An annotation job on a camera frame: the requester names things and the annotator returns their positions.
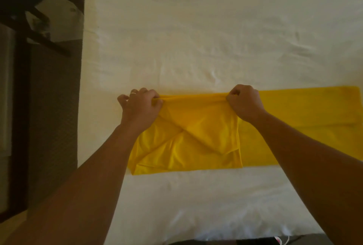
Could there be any person's left hand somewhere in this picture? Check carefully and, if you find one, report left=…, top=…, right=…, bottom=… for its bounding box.
left=117, top=88, right=164, bottom=132

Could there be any person's right hand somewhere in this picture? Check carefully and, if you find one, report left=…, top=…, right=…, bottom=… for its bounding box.
left=226, top=84, right=267, bottom=124

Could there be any yellow shirt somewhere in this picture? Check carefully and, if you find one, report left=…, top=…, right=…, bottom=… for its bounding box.
left=127, top=86, right=363, bottom=176

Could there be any person's left forearm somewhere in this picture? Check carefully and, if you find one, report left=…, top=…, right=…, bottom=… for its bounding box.
left=6, top=123, right=140, bottom=245

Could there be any person's right forearm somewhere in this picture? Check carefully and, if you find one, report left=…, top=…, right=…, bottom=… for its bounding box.
left=252, top=112, right=363, bottom=245

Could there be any white bed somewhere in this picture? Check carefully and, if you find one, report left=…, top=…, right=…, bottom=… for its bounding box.
left=76, top=0, right=363, bottom=245

